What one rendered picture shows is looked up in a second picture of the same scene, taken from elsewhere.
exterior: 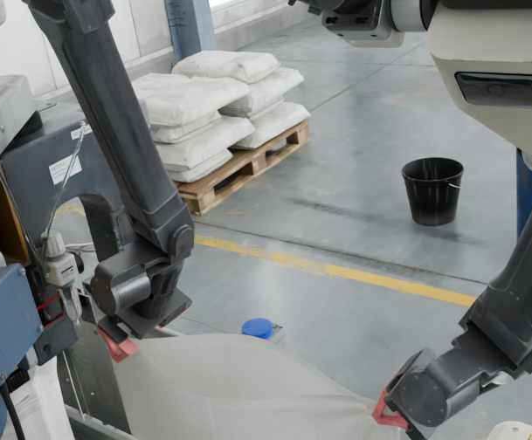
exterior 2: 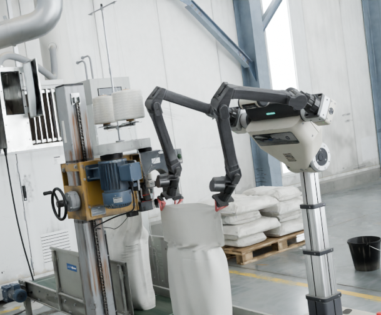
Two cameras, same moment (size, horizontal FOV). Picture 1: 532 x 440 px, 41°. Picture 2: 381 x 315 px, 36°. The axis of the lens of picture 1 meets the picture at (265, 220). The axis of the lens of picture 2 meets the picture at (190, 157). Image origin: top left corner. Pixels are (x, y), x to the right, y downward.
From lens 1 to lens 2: 2.34 m
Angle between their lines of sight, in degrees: 27
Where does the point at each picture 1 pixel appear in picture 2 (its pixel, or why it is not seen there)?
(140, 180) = (167, 152)
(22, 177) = (144, 159)
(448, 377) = (215, 179)
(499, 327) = (228, 172)
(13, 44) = not seen: hidden behind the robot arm
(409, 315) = not seen: hidden behind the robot
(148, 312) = (169, 193)
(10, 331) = (135, 172)
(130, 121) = (166, 137)
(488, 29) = (258, 124)
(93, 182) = (162, 166)
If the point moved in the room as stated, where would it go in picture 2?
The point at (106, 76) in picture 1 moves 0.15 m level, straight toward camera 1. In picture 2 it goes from (161, 126) to (157, 126)
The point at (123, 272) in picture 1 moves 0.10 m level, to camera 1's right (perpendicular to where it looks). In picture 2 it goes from (162, 176) to (181, 174)
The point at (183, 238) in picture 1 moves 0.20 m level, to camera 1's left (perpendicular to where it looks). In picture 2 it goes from (177, 169) to (142, 174)
